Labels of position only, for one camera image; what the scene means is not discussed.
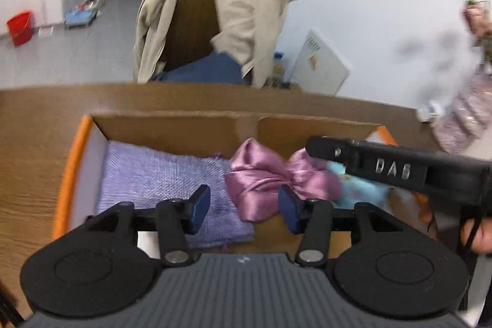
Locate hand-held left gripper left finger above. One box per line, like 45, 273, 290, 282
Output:
86, 185, 212, 268

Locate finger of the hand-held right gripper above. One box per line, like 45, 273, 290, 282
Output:
305, 136, 359, 164

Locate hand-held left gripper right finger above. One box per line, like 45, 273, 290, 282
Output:
278, 185, 404, 269

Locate pink satin bow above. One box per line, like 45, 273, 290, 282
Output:
224, 138, 343, 224

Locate lavender drawstring pouch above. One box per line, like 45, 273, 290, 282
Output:
96, 141, 256, 248

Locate blue plush toy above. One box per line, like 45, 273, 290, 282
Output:
327, 161, 389, 209

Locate red cardboard box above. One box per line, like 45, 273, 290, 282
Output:
52, 111, 439, 263

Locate person's right hand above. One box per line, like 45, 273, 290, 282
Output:
459, 215, 492, 255

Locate small white bottle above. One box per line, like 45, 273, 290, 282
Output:
417, 101, 442, 122

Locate lavender ceramic vase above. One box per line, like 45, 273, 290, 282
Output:
432, 74, 492, 156

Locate white board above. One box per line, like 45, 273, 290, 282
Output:
289, 29, 350, 96

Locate yellow bottle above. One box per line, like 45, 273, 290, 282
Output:
272, 52, 287, 81

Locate blue cloth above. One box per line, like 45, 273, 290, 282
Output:
150, 51, 247, 86

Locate dried pink roses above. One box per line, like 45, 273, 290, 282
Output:
425, 0, 492, 63

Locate beige coat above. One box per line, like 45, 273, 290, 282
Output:
126, 0, 302, 88

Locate brown chair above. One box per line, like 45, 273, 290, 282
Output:
163, 0, 221, 73

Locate red bucket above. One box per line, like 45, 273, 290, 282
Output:
6, 11, 34, 47

